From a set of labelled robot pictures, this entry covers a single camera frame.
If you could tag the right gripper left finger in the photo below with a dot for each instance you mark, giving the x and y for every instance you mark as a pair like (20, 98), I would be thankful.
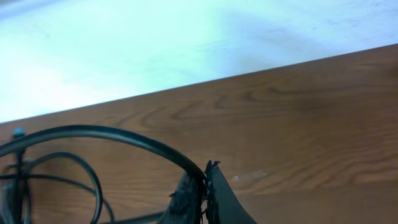
(185, 203)

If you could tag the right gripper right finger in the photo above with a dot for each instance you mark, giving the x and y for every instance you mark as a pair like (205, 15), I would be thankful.
(223, 207)

